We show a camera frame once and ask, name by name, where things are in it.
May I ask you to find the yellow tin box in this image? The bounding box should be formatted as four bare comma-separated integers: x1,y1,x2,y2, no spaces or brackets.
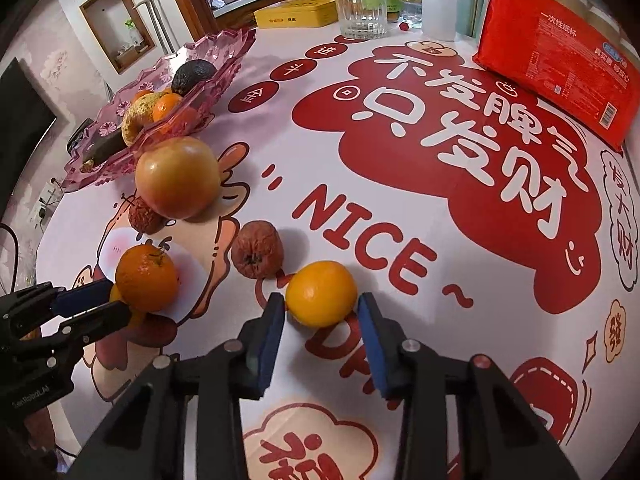
253,0,338,29

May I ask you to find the red pack of paper cups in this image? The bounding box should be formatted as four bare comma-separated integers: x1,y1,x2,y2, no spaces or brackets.
472,0,640,153

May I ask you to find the blackened banana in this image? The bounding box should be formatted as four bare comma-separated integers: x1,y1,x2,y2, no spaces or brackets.
80,127,128,171

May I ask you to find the white squeeze bottle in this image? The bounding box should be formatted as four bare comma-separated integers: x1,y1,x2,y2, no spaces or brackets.
421,0,459,42

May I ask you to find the clear glass cup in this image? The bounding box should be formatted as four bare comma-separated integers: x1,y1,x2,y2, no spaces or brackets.
332,0,389,41

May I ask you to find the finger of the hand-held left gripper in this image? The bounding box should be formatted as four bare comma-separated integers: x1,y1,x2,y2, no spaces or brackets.
10,301,133,361
0,279,116,333

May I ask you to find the yellow pear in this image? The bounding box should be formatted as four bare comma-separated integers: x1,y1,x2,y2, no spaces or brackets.
121,94,166,145

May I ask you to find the orange tangerine with stem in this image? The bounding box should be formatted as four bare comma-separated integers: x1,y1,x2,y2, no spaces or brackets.
115,245,180,313

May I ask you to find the small yellow-orange tangerine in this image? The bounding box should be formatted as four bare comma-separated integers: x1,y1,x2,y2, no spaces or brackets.
285,260,359,328

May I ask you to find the wall power socket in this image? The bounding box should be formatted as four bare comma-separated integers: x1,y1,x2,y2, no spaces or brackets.
30,177,63,221

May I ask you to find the printed cartoon tablecloth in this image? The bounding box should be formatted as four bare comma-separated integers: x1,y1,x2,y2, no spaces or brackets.
0,25,640,480

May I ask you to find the white wall pipe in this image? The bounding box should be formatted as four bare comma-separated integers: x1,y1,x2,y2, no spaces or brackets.
135,0,171,56

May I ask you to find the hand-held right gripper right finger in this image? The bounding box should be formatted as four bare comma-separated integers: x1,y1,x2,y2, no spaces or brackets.
356,292,581,480

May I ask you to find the dark avocado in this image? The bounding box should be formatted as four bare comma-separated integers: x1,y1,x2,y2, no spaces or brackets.
171,59,218,97

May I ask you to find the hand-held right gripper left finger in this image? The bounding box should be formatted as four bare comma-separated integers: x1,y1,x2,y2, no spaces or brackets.
65,292,287,480

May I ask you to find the pink glass fruit bowl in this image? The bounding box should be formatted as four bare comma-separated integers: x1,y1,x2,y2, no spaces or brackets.
60,26,258,192

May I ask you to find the small glass jar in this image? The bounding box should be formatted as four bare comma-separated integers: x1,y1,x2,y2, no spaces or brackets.
398,0,425,28

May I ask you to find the wrinkled red date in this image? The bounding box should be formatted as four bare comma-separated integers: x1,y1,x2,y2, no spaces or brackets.
128,196,163,235
231,221,285,278

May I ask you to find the wooden wall niche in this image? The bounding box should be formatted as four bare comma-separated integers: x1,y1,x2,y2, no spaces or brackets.
80,0,157,75

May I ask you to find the black television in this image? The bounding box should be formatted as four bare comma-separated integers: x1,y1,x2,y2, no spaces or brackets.
0,57,57,221

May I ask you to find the red apple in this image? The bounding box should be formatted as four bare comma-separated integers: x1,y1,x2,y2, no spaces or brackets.
135,136,221,221

